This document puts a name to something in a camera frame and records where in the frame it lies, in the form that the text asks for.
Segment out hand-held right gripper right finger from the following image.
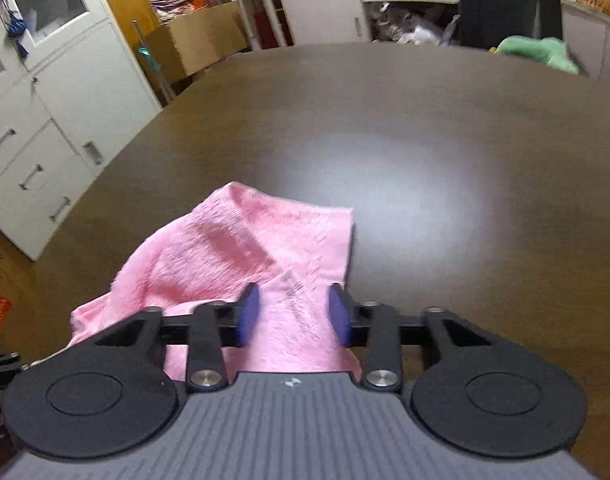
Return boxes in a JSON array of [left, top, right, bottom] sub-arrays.
[[327, 282, 496, 392]]

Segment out pink towel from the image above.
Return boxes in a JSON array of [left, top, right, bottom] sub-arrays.
[[67, 182, 363, 381]]

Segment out white metal cabinet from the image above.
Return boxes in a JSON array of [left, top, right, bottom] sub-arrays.
[[0, 0, 163, 261]]

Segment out blue key tassel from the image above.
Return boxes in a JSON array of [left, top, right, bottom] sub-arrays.
[[2, 0, 30, 58]]

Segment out green cloth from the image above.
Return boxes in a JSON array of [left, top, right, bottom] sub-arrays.
[[490, 35, 580, 75]]

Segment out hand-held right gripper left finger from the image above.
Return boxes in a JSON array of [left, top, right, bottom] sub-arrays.
[[92, 282, 260, 393]]

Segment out metal pole with teal clip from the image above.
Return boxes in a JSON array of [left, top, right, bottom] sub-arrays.
[[131, 20, 178, 108]]

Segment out black office chair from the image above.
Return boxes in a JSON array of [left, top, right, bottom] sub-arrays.
[[457, 0, 563, 51]]

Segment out large open cardboard box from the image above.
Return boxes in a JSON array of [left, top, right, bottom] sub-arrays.
[[145, 2, 250, 86]]

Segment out pile of bags under counter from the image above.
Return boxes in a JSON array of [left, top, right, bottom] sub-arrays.
[[367, 2, 460, 46]]

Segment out white counter cabinet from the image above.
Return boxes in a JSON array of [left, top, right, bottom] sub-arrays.
[[262, 0, 610, 91]]

